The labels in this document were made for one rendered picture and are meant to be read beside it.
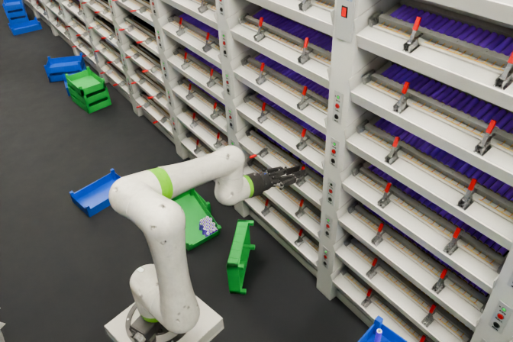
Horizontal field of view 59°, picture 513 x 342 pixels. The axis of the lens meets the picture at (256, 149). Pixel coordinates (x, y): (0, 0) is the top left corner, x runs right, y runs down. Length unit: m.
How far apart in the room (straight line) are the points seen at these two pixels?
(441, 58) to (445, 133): 0.21
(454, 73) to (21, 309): 2.13
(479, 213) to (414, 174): 0.22
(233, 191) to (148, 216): 0.49
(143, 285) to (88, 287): 0.87
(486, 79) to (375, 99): 0.37
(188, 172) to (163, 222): 0.29
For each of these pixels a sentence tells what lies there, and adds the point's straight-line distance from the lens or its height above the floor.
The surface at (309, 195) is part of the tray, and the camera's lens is 1.96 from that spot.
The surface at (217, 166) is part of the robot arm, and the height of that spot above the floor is 0.87.
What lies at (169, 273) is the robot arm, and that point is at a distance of 1.42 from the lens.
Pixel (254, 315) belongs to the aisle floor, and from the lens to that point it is 2.23.
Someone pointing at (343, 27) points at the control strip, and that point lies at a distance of 1.46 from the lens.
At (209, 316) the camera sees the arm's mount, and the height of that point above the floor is 0.34.
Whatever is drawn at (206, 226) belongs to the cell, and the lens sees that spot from 2.50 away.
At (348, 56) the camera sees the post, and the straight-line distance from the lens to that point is 1.48.
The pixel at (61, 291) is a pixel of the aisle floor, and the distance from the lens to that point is 2.54.
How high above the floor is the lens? 1.86
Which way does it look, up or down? 36 degrees down
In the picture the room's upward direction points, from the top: 3 degrees counter-clockwise
